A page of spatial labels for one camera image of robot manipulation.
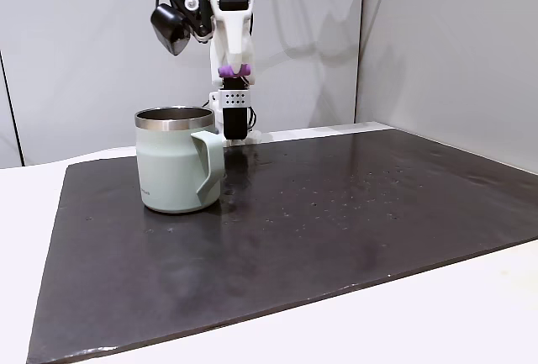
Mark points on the purple pen grip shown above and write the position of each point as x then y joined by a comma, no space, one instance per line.
227,71

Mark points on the pale green steel mug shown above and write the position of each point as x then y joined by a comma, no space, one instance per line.
168,170

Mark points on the black rubber mat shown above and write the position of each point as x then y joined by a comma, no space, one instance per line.
294,233

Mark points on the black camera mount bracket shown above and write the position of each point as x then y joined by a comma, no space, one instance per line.
204,11

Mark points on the black oval camera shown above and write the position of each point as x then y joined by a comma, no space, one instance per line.
170,30

